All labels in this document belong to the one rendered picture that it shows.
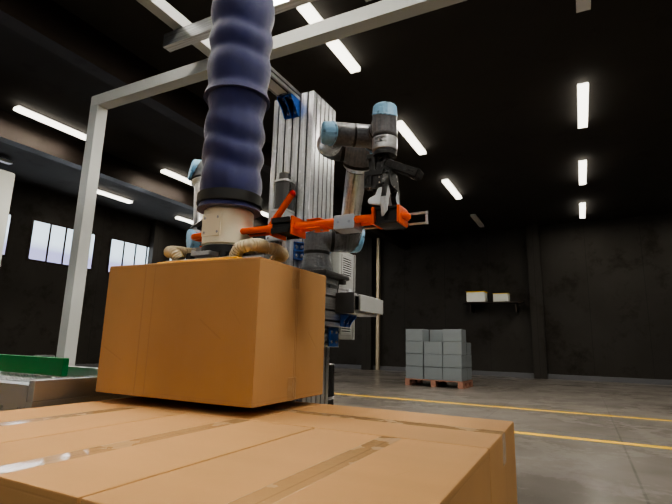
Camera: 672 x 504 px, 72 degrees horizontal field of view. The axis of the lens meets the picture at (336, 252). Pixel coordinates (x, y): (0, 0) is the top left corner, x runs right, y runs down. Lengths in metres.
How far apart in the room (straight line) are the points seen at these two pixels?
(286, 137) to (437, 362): 7.00
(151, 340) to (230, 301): 0.31
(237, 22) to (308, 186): 0.86
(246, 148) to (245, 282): 0.53
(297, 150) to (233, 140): 0.84
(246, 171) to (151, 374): 0.71
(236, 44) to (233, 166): 0.45
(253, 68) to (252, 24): 0.17
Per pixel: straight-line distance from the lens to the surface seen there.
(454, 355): 8.91
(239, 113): 1.70
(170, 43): 4.35
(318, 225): 1.42
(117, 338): 1.64
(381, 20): 3.87
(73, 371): 2.69
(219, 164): 1.63
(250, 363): 1.28
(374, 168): 1.40
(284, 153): 2.51
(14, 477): 0.86
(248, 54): 1.79
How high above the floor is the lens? 0.74
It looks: 11 degrees up
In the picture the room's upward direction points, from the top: 1 degrees clockwise
